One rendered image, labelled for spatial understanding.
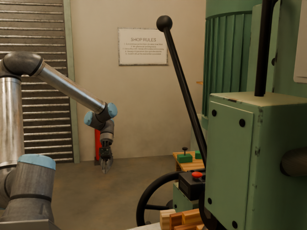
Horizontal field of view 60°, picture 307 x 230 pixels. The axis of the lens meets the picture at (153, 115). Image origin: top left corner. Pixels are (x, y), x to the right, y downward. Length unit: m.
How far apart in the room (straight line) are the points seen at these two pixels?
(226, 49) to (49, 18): 3.10
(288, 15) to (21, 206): 0.99
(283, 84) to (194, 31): 3.35
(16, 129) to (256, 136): 1.23
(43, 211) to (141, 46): 2.69
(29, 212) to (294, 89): 0.94
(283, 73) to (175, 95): 3.29
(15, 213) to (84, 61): 2.59
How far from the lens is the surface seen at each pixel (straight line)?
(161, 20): 0.58
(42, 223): 1.04
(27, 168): 1.15
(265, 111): 0.26
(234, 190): 0.30
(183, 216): 0.69
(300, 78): 0.25
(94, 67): 3.45
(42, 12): 3.50
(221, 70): 0.50
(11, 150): 1.35
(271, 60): 0.42
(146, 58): 3.48
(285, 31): 0.35
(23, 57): 1.46
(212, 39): 0.52
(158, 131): 3.66
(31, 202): 1.10
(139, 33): 3.48
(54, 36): 3.45
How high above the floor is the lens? 1.34
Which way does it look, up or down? 12 degrees down
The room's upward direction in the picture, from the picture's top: straight up
